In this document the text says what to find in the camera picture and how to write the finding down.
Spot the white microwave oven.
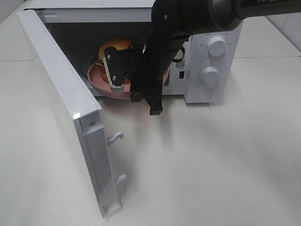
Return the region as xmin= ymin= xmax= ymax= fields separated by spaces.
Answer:
xmin=28 ymin=0 xmax=241 ymax=103

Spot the pink round plate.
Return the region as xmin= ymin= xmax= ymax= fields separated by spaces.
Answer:
xmin=87 ymin=61 xmax=170 ymax=99

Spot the white microwave door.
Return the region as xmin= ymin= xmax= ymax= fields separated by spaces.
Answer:
xmin=17 ymin=10 xmax=127 ymax=218

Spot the white microwave knob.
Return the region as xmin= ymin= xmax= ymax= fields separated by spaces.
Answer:
xmin=207 ymin=36 xmax=227 ymax=57
xmin=201 ymin=66 xmax=219 ymax=84

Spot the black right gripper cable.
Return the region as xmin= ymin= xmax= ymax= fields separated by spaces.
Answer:
xmin=128 ymin=25 xmax=153 ymax=50

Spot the burger with sesame bun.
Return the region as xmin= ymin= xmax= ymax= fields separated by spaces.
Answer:
xmin=96 ymin=38 xmax=132 ymax=83

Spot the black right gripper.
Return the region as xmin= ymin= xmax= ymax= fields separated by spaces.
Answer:
xmin=122 ymin=35 xmax=186 ymax=116

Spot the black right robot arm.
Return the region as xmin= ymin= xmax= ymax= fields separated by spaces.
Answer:
xmin=127 ymin=0 xmax=301 ymax=115

